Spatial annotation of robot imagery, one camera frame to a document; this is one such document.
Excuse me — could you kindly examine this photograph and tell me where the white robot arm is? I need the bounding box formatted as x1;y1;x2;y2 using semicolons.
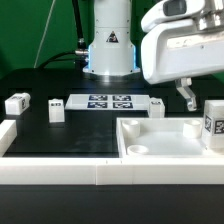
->
83;0;224;111

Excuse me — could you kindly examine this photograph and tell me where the thin white cable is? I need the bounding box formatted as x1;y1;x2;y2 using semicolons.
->
33;0;57;69

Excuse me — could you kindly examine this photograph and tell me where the white square tabletop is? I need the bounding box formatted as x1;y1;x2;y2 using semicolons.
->
116;118;224;158

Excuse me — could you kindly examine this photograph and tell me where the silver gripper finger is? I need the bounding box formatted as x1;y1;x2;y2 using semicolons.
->
175;78;197;111

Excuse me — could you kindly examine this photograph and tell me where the white U-shaped obstacle fence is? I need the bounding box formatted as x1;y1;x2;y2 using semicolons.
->
0;120;224;185

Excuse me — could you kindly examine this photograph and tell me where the white marker base plate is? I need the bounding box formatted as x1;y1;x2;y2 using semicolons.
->
65;94;149;111

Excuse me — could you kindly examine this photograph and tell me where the black thick cable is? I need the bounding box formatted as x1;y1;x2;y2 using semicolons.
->
37;0;90;70

